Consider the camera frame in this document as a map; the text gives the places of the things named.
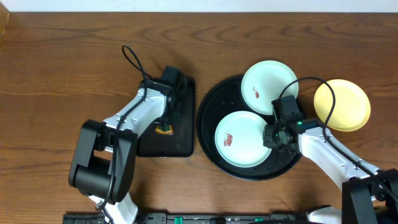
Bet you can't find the green and yellow sponge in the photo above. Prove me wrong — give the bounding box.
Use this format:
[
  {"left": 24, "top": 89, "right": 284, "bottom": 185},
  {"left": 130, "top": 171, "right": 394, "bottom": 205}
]
[{"left": 155, "top": 124, "right": 174, "bottom": 135}]

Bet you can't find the light green plate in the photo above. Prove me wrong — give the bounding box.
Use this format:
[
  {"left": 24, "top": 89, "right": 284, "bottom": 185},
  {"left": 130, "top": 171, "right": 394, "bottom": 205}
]
[
  {"left": 214, "top": 111, "right": 272, "bottom": 168},
  {"left": 241, "top": 60, "right": 297, "bottom": 115}
]

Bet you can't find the yellow plate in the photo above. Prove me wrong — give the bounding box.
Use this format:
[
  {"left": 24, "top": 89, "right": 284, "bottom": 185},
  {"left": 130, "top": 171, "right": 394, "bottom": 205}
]
[{"left": 313, "top": 79, "right": 371, "bottom": 132}]

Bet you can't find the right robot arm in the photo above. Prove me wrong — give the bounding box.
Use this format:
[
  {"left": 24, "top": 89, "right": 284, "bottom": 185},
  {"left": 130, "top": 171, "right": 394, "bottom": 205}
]
[{"left": 263, "top": 119, "right": 397, "bottom": 223}]

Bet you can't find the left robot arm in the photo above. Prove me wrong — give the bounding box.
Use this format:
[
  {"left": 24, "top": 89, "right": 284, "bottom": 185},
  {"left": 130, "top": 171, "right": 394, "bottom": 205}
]
[{"left": 68, "top": 80, "right": 187, "bottom": 223}]

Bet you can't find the black rectangular tray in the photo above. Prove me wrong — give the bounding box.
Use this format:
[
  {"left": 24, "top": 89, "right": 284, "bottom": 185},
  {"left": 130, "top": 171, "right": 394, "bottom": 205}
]
[{"left": 137, "top": 78, "right": 195, "bottom": 157}]

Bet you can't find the round black tray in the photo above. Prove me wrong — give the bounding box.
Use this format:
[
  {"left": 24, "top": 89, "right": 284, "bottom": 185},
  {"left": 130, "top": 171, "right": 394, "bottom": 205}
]
[{"left": 196, "top": 75, "right": 302, "bottom": 180}]

